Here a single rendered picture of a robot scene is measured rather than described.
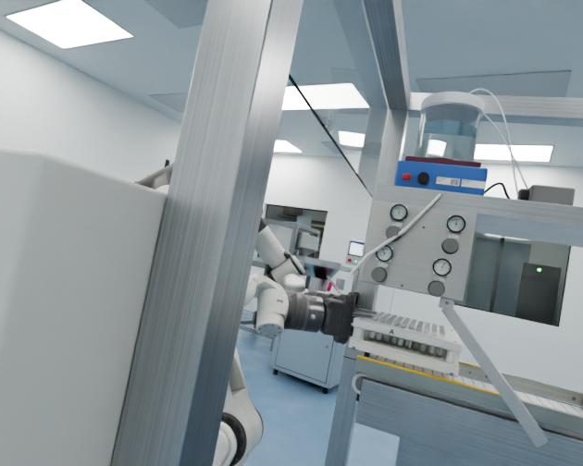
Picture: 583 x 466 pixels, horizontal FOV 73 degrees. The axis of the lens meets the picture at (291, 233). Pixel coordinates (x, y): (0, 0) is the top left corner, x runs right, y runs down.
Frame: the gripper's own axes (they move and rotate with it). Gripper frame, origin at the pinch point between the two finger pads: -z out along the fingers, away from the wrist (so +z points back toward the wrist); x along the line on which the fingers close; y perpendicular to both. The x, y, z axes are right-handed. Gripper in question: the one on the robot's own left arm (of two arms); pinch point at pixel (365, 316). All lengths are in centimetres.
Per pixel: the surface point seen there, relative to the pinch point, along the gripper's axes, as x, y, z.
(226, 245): -13, 86, -14
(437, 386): 9.2, 16.6, -22.9
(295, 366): 83, -219, 120
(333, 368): 75, -220, 86
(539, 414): 9.8, 13.7, -42.0
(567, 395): 10, -15, -50
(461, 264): -17.4, 19.4, -24.5
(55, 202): -14, 97, -10
